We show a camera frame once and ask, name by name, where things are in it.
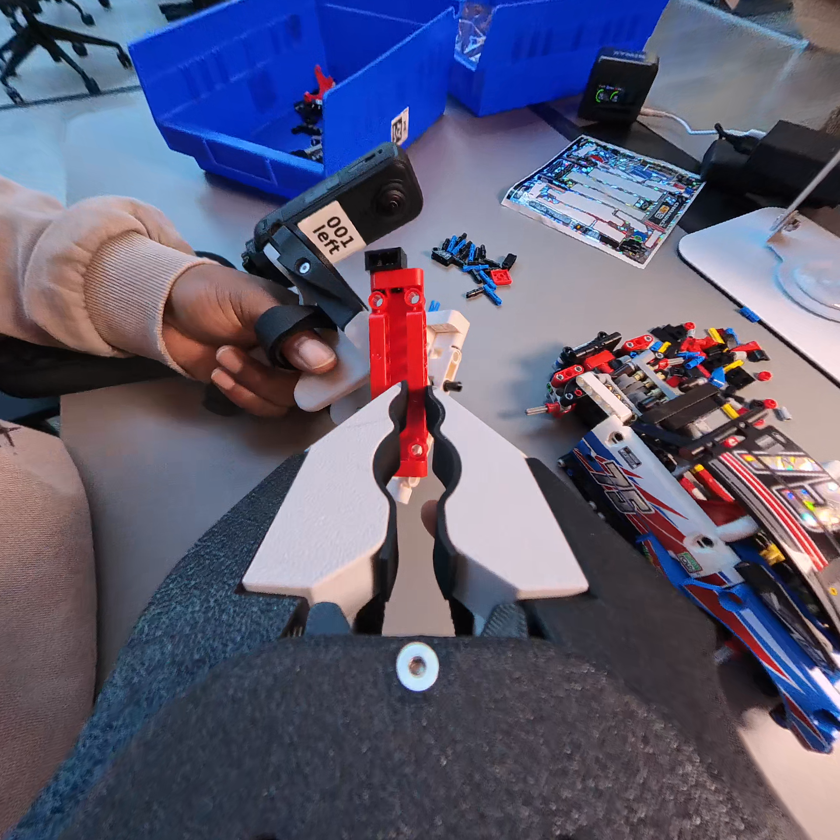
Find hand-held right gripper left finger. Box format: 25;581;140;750
243;382;408;634

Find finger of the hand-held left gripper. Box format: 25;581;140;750
292;314;372;413
328;392;372;426

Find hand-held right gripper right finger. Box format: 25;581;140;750
425;386;589;634

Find white red lego assembly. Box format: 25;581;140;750
364;248;471;504

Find person's left forearm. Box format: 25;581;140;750
0;176;204;361

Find heap of black lego parts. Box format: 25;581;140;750
292;64;337;163

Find pile of small lego pins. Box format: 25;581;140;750
431;233;518;306

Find blue white lego race car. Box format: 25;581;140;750
525;322;840;752

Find person's left hand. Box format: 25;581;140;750
161;262;339;417

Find blue plastic bin white tag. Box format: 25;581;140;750
128;0;458;199

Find holographic sticker sheet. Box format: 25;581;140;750
502;136;704;269

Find black power bank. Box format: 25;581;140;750
577;47;659;126

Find silver monitor stand base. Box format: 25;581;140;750
678;147;840;385

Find black office chair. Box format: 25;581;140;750
0;0;132;106

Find black power adapter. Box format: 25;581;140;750
701;120;840;207

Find white cable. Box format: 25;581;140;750
640;108;765;140

